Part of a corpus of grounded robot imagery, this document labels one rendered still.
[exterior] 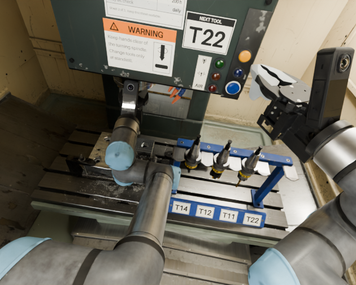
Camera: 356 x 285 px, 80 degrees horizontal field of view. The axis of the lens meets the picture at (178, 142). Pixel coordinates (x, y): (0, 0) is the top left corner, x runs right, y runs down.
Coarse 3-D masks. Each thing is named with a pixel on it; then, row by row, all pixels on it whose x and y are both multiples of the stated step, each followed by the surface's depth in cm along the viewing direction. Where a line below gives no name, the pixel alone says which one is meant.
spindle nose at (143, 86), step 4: (116, 80) 71; (120, 80) 69; (124, 80) 68; (132, 80) 68; (136, 80) 68; (120, 84) 71; (140, 84) 69; (144, 84) 70; (148, 84) 71; (152, 84) 73; (140, 88) 71; (144, 88) 71; (148, 88) 72
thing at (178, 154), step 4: (176, 148) 83; (180, 148) 83; (184, 148) 83; (172, 152) 82; (176, 152) 81; (180, 152) 82; (184, 152) 82; (172, 156) 80; (176, 156) 80; (180, 156) 80; (184, 156) 81; (176, 160) 79; (180, 160) 79; (184, 160) 80
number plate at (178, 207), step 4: (176, 204) 96; (180, 204) 96; (184, 204) 96; (188, 204) 96; (172, 208) 96; (176, 208) 96; (180, 208) 96; (184, 208) 96; (188, 208) 96; (176, 212) 96; (180, 212) 96; (184, 212) 96; (188, 212) 96
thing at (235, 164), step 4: (232, 156) 84; (232, 160) 82; (236, 160) 83; (240, 160) 83; (232, 164) 81; (236, 164) 81; (240, 164) 81; (232, 168) 80; (236, 168) 80; (240, 168) 80
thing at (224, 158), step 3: (222, 150) 76; (225, 150) 75; (228, 150) 75; (219, 153) 78; (222, 153) 77; (225, 153) 76; (228, 153) 76; (219, 156) 78; (222, 156) 77; (225, 156) 77; (228, 156) 78; (216, 159) 80; (219, 159) 79; (222, 159) 78; (225, 159) 78; (219, 162) 79; (222, 162) 79; (225, 162) 79
